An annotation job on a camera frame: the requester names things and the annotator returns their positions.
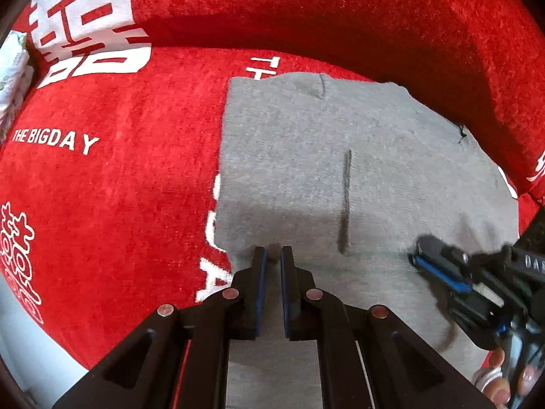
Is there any grey knit sweater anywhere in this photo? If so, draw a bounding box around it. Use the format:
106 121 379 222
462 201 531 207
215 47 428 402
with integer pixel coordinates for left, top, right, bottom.
215 72 521 409

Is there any person's right hand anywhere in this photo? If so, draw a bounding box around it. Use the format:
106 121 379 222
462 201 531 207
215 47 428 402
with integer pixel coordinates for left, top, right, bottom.
472 346 542 407

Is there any red printed blanket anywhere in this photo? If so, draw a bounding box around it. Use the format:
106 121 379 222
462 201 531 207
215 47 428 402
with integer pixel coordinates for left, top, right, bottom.
1 0 544 368

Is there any white floral pillow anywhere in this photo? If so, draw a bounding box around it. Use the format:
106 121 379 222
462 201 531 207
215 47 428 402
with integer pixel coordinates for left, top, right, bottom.
0 31 34 143

